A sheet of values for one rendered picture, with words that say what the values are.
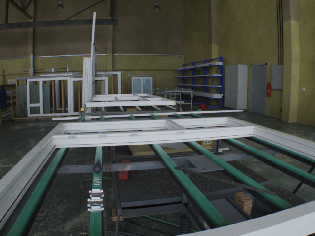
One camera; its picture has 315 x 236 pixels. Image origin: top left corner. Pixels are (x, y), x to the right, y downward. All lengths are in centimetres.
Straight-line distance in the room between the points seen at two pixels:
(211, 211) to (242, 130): 104
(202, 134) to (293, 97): 687
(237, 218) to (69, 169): 82
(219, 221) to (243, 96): 1002
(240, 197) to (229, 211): 9
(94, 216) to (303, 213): 56
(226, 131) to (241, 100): 897
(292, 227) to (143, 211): 86
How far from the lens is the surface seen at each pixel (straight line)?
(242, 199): 107
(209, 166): 109
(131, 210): 128
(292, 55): 823
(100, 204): 74
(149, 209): 128
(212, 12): 1380
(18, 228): 69
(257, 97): 1009
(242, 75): 1053
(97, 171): 96
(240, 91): 1050
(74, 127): 182
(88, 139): 139
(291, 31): 833
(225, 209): 106
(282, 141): 151
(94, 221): 67
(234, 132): 164
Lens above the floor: 124
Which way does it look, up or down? 9 degrees down
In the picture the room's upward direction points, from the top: straight up
